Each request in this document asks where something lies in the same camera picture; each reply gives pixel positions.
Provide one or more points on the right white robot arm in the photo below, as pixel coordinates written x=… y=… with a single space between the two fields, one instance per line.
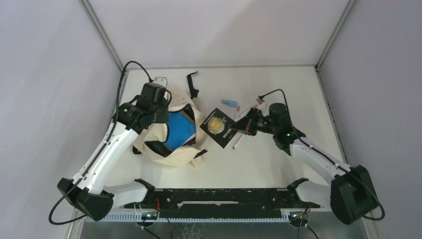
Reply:
x=349 y=192

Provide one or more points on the beige canvas student bag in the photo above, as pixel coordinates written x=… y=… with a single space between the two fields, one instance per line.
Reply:
x=151 y=141

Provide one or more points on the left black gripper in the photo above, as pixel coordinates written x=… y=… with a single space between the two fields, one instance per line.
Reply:
x=164 y=117

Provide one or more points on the pink marker pen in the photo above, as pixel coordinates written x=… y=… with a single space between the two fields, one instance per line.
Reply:
x=236 y=112

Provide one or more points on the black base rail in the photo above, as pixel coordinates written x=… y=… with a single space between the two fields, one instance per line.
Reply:
x=231 y=204

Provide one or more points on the teal marker pen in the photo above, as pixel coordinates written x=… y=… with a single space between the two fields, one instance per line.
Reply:
x=236 y=141

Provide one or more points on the black booklet with gold emblem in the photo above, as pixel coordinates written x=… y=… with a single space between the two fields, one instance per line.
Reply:
x=217 y=125

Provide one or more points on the light blue eraser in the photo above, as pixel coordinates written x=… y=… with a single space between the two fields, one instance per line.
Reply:
x=229 y=103

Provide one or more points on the blue notebook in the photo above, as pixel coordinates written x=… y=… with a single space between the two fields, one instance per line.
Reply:
x=181 y=129

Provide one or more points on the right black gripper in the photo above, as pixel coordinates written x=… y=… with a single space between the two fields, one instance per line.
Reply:
x=246 y=124

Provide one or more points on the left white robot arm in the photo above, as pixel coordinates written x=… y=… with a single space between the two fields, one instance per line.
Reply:
x=86 y=190

